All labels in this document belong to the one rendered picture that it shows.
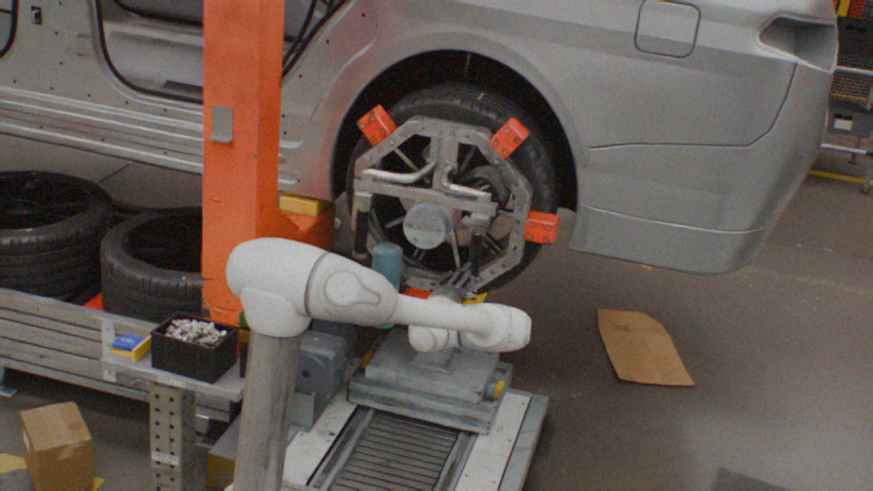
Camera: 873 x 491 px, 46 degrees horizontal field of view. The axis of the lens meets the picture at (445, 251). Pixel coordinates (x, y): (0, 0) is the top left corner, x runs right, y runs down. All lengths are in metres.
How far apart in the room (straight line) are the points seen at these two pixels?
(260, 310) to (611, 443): 1.94
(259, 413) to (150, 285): 1.37
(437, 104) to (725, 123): 0.84
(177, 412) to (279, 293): 1.16
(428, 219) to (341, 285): 1.10
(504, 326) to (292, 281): 0.63
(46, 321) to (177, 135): 0.73
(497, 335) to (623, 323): 2.10
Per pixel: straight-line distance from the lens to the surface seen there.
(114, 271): 3.49
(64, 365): 3.58
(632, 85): 3.04
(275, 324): 2.00
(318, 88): 3.30
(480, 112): 3.06
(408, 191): 2.89
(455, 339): 2.45
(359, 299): 1.89
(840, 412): 4.25
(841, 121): 6.76
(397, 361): 3.51
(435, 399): 3.48
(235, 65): 2.78
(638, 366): 4.16
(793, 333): 4.76
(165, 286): 3.37
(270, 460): 2.15
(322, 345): 3.22
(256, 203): 2.88
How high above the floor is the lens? 2.02
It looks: 24 degrees down
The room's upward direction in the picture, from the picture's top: 6 degrees clockwise
